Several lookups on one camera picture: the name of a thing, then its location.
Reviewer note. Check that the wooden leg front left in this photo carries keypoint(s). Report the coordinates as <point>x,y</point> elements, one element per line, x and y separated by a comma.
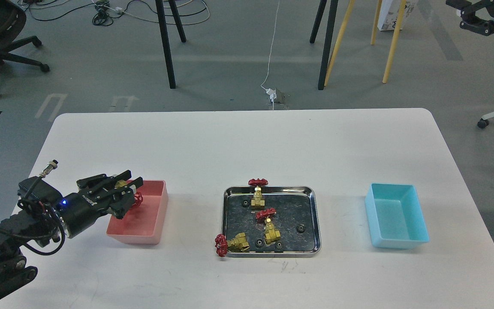
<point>338,41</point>

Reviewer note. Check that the small black gear front-right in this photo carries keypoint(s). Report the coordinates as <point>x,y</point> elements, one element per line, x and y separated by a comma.
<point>278,247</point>

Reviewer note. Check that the brass valve red handle top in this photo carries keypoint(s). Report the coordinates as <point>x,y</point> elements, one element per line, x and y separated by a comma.
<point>258,202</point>

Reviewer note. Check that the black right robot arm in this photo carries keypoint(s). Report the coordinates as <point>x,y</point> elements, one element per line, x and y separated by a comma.
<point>469,20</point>

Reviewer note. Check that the black table leg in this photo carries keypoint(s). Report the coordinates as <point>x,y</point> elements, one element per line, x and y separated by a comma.
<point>317,21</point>
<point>161,19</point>
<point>327,43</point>
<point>177,20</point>

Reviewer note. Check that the wooden leg rear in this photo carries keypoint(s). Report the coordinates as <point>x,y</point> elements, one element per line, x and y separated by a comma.
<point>375,22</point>

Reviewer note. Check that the white cardboard box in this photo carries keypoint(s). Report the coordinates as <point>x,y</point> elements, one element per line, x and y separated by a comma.
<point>389,11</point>

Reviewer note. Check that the pink plastic box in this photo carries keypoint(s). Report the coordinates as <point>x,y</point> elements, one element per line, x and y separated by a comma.
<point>143,225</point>

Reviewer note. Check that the small black gear front-middle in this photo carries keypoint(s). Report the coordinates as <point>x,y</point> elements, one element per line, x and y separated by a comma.
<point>259,243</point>

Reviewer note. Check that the wooden leg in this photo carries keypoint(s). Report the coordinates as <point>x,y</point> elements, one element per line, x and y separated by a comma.
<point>338,41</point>
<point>394,42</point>
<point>375,22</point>

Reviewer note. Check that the black table leg left rear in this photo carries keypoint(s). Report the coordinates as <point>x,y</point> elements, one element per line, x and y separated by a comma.
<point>177,20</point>

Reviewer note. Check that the metal tray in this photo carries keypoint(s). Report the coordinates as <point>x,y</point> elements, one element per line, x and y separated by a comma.
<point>294,205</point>

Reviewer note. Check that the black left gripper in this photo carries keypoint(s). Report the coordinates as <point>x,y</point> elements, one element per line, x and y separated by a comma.
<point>97,197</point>

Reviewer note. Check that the black table leg right rear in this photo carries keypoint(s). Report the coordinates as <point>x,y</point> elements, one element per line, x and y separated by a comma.
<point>317,21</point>

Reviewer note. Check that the blue plastic box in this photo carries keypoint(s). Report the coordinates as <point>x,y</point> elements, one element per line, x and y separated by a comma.
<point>395,218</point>

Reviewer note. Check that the wooden leg front right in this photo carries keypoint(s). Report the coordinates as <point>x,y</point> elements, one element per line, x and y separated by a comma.
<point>394,42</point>

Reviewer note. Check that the brass valve red handle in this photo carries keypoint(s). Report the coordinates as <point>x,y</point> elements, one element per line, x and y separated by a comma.
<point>271,233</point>
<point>237,244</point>
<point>138,195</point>
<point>258,202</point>

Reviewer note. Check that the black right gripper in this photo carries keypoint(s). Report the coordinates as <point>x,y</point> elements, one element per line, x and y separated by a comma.
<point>471,22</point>

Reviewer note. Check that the floor power socket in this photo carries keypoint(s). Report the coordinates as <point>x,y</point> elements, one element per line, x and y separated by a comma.
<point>277,100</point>

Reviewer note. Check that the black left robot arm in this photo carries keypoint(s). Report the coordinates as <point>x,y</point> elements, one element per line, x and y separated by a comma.
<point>45,215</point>

